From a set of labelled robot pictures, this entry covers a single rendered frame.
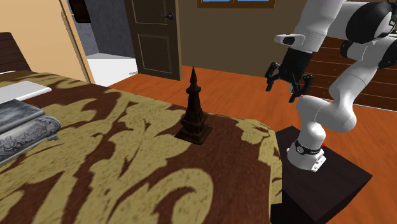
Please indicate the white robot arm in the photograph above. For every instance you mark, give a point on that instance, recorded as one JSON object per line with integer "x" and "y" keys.
{"x": 338, "y": 93}

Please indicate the grey ornate pillow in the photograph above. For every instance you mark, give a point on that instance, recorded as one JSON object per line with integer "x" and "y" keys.
{"x": 21, "y": 130}

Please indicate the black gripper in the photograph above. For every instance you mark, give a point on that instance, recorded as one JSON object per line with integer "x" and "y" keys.
{"x": 294, "y": 65}

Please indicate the dark brown door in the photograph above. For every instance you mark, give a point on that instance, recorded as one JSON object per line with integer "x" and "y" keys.
{"x": 155, "y": 37}

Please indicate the bed with brown patterned cover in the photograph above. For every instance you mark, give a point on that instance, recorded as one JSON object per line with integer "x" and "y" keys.
{"x": 139, "y": 161}

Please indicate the white flat tablet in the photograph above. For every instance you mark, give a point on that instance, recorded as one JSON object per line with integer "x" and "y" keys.
{"x": 18, "y": 90}

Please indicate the dark wooden dresser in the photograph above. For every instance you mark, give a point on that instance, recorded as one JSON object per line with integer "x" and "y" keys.
{"x": 350, "y": 80}

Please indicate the dark robot stand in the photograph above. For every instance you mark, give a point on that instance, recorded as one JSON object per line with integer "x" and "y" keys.
{"x": 322, "y": 189}

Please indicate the dark brown tower figure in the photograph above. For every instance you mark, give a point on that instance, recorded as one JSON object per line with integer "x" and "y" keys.
{"x": 193, "y": 108}

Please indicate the dark wall picture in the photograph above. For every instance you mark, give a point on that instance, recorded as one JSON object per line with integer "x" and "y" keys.
{"x": 80, "y": 11}

